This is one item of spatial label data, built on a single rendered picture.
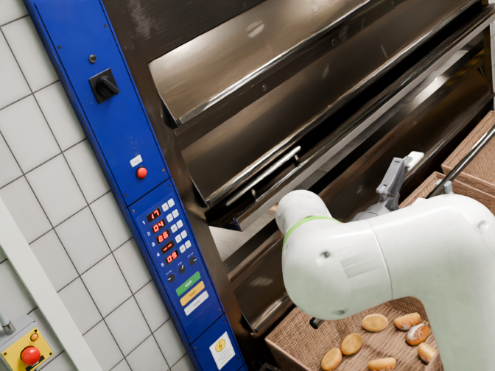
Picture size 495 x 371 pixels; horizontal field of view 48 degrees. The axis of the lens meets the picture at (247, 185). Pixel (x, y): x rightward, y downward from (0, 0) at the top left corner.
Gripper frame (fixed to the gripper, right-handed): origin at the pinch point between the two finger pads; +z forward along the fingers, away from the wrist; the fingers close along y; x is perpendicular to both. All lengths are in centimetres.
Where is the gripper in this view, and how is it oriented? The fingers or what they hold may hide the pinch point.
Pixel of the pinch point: (418, 179)
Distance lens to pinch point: 142.4
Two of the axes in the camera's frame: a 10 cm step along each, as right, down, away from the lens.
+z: 6.7, -5.3, 5.2
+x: 7.0, 2.0, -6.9
